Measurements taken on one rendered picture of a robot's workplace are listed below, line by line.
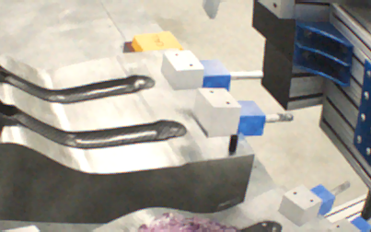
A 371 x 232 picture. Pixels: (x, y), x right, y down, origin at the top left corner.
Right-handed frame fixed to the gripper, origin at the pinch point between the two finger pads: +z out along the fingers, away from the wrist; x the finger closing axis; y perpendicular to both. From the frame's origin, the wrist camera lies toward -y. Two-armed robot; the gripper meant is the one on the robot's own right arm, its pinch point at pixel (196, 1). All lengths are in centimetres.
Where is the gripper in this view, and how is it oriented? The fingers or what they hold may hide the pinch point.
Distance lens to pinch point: 132.7
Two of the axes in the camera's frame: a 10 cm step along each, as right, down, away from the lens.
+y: 9.3, -0.9, 3.6
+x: -3.5, -5.1, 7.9
